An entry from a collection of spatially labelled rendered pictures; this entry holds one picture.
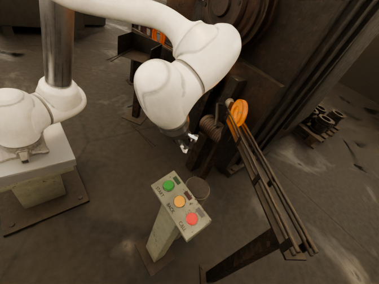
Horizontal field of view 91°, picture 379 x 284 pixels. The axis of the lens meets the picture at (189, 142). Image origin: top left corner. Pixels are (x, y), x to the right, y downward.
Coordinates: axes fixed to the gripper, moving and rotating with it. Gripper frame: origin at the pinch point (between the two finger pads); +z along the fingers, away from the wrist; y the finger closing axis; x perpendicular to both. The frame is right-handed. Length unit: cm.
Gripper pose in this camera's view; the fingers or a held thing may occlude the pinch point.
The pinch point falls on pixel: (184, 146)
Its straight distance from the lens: 72.6
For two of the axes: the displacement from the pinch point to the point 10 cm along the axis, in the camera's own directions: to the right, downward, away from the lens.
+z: 1.2, 3.5, 9.3
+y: -9.3, -2.8, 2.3
